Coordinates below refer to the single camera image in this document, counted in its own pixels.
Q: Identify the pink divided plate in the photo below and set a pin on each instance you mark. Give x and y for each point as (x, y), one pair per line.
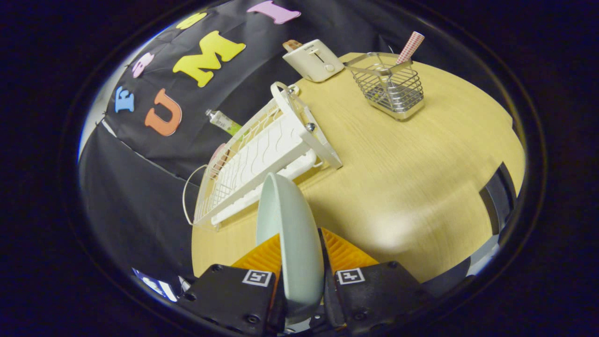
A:
(216, 157)

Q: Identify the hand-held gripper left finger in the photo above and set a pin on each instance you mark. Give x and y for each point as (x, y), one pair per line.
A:
(224, 290)

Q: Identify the brown bread slice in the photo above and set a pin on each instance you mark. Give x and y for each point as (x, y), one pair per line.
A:
(292, 45)

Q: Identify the dark chair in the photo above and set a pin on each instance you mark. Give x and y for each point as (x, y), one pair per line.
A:
(498, 199)

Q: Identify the white dish rack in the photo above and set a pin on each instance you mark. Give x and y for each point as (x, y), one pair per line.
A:
(266, 150)

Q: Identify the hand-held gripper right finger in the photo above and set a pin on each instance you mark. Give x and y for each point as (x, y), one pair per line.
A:
(374, 295)

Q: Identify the white toaster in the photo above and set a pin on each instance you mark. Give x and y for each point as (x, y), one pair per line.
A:
(313, 61)

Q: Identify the pale green plate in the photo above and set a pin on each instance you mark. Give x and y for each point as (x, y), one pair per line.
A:
(290, 243)

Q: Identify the clear bottle green liquid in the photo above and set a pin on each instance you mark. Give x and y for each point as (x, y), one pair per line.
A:
(222, 120)

